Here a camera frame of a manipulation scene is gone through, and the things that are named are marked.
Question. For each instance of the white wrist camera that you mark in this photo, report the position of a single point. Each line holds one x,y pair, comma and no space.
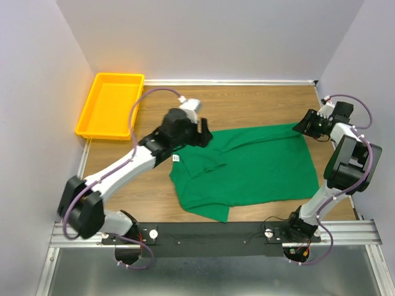
191,107
327,108

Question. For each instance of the green t shirt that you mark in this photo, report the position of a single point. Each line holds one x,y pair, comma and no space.
241,167

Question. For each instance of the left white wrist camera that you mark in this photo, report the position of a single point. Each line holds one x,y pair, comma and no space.
191,107

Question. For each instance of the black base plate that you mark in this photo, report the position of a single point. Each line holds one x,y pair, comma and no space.
214,239

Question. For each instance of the yellow plastic tray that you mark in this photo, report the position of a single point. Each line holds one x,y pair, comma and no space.
109,110

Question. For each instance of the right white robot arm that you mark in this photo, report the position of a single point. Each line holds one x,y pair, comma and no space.
349,170

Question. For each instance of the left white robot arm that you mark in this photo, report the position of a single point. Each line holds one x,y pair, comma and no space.
82,202

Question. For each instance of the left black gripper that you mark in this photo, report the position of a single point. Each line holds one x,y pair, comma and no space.
200,139

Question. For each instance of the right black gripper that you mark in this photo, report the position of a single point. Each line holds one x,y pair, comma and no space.
310,117

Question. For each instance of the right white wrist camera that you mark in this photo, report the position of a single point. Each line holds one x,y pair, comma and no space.
327,108

